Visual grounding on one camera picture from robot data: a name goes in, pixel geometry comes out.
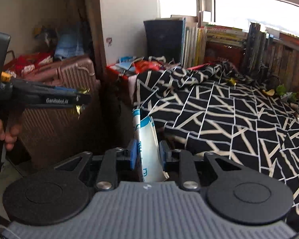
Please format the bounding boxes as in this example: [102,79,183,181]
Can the white blue paper bag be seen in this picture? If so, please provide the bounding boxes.
[132,109,169,182]

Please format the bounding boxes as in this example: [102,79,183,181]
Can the gold foil snack wrapper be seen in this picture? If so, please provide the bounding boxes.
[0,72,92,109]

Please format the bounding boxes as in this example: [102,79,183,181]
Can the stack of flat books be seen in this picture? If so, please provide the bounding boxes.
[204,25,248,48]

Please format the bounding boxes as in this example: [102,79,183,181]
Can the row of upright books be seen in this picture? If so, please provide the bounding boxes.
[182,21,299,95]

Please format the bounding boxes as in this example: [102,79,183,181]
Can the person's left hand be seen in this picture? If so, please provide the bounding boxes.
[0,113,22,151]

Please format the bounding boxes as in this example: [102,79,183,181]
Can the pink ribbed suitcase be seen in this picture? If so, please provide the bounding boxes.
[19,55,100,169]

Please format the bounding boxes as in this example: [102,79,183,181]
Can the black white patterned cloth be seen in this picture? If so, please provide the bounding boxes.
[134,62,299,231]

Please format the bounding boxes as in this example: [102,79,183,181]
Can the folded blue jeans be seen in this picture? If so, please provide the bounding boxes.
[54,24,85,60]

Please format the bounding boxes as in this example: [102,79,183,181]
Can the red storage box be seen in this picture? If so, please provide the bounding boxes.
[104,59,170,95]

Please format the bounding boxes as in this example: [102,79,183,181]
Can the red snack bag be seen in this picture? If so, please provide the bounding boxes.
[132,60,163,74]

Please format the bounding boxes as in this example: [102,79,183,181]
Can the crumpled green wrapper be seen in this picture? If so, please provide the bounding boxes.
[276,84,297,103]

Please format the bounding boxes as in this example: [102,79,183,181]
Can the red plastic crate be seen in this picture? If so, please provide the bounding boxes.
[204,42,245,67]

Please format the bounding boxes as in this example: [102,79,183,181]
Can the dark blue folder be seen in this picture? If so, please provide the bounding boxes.
[144,18,185,63]

